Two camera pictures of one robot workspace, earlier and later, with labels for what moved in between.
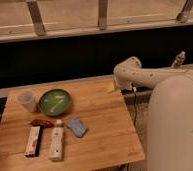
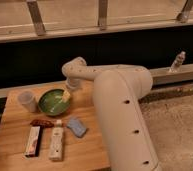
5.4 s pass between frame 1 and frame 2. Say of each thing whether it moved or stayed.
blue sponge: stayed
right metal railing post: stayed
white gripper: moved
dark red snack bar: stayed
